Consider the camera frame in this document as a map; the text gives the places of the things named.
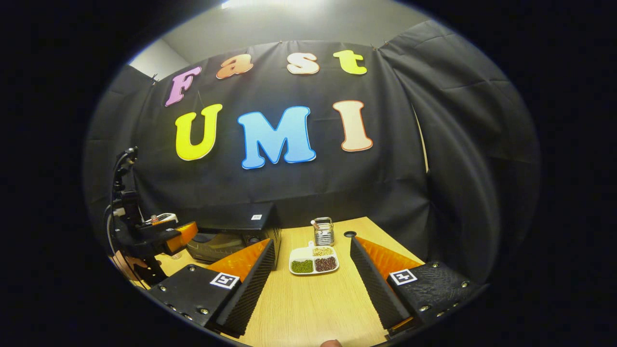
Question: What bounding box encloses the white divided bean plate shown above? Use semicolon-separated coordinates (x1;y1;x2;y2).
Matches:
289;241;339;275

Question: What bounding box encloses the metal wire basket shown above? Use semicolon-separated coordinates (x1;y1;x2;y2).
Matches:
312;217;335;246

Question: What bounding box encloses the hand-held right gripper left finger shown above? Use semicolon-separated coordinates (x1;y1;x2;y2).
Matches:
146;238;276;338

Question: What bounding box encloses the large ceiling light panel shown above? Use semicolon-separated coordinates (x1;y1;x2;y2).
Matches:
222;0;314;9

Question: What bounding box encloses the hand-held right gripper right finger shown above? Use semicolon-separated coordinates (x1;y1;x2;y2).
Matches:
349;235;482;337

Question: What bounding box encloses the black electric oven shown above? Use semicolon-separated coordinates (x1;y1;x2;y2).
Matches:
186;202;281;270

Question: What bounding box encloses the black backdrop cloth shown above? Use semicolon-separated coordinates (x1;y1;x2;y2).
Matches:
84;19;540;285

